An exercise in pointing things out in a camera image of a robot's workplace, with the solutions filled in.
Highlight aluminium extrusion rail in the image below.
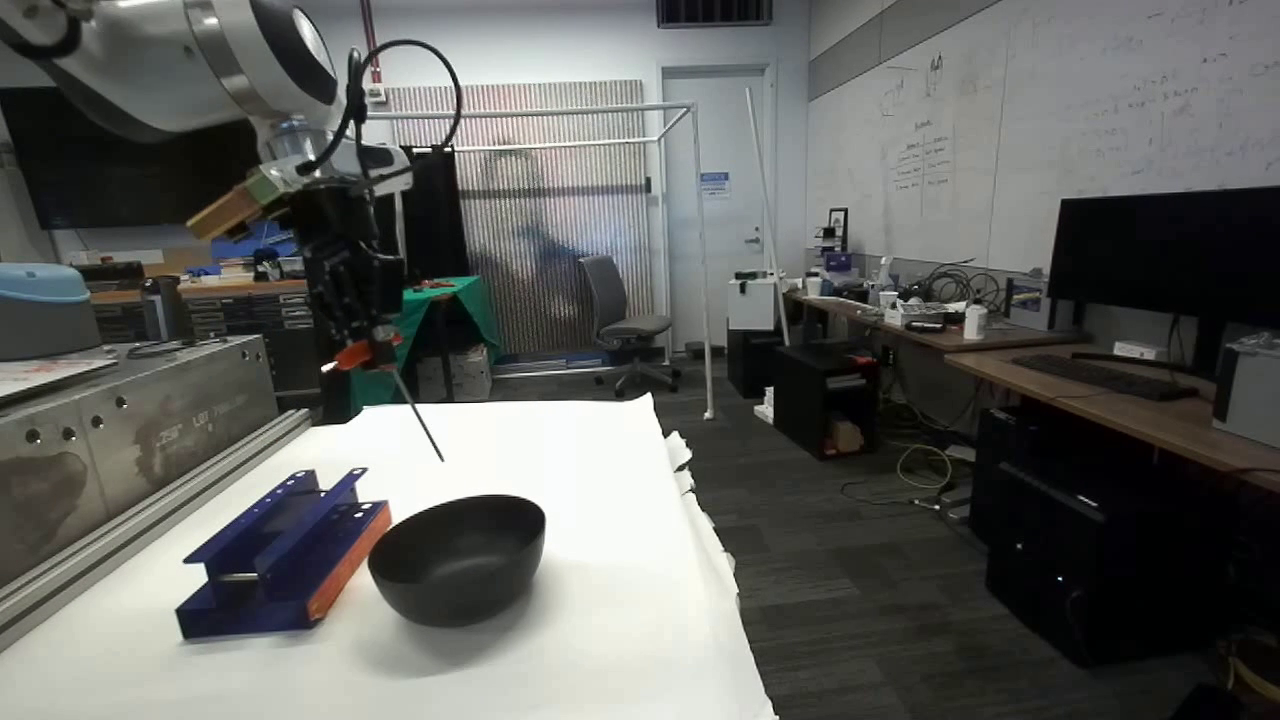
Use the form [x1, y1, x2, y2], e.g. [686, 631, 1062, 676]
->
[0, 405, 314, 655]

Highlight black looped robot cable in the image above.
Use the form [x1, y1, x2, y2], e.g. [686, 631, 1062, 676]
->
[291, 37, 467, 184]

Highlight black upright panel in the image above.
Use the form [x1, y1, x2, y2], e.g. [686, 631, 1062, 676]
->
[397, 140, 473, 288]

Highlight white door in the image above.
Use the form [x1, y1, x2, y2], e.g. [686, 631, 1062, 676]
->
[658, 66, 780, 352]

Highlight white pipe frame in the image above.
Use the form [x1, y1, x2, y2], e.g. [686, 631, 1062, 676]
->
[358, 99, 721, 425]

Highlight teal grey rounded cover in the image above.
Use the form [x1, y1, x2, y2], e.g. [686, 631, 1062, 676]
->
[0, 262, 109, 366]

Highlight black under-desk cabinet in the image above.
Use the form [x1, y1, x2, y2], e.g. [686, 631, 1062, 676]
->
[979, 458, 1234, 674]

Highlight wooden workbench with blue items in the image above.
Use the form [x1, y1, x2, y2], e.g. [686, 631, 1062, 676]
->
[71, 216, 314, 346]

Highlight wooden desk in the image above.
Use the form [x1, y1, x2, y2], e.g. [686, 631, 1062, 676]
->
[784, 288, 1280, 501]

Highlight black keyboard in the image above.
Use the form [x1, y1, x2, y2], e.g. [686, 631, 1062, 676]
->
[1010, 349, 1203, 408]

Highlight wood and green wrist camera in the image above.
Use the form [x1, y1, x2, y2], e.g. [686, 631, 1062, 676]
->
[178, 157, 305, 248]

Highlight blue and orange tool rack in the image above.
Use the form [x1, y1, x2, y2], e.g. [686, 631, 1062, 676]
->
[172, 465, 397, 644]

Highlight green cloth covered stand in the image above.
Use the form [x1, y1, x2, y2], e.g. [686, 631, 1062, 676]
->
[348, 273, 508, 408]

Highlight white table cover sheet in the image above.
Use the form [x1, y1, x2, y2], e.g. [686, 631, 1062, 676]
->
[0, 391, 784, 720]

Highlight orange handled thin metal tool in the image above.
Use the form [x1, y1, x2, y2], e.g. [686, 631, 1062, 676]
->
[326, 339, 453, 469]

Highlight white box device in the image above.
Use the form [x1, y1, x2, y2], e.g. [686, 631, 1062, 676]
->
[1206, 331, 1280, 454]

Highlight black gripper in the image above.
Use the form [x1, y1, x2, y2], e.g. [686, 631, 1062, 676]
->
[291, 180, 399, 352]

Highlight grey office chair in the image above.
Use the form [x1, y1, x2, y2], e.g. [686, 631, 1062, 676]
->
[573, 252, 679, 402]

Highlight coiled floor cables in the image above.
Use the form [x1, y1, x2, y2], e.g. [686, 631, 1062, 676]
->
[888, 436, 979, 527]

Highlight dark wall screen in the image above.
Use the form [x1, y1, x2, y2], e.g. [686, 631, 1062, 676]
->
[0, 85, 262, 234]

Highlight grey metal machine base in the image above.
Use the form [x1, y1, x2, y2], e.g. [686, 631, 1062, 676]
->
[0, 331, 282, 591]

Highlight large black monitor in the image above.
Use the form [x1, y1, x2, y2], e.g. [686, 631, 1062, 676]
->
[1044, 180, 1280, 375]

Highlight grey partition panel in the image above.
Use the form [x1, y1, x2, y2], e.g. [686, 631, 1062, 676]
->
[378, 75, 658, 362]

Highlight ceiling air vent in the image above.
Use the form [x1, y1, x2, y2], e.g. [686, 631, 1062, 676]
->
[653, 0, 777, 27]

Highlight black bowl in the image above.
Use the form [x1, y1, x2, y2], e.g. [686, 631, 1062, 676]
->
[363, 494, 550, 631]

